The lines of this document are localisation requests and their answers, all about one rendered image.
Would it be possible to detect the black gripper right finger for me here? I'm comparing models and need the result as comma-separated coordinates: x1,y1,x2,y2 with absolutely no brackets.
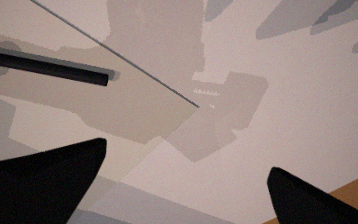
267,166,358,224

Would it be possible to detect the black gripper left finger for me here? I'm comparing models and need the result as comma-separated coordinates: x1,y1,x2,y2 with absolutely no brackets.
0,138,107,224

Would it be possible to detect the black thin bar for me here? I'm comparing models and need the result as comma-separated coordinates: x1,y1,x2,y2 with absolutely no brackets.
0,53,109,86

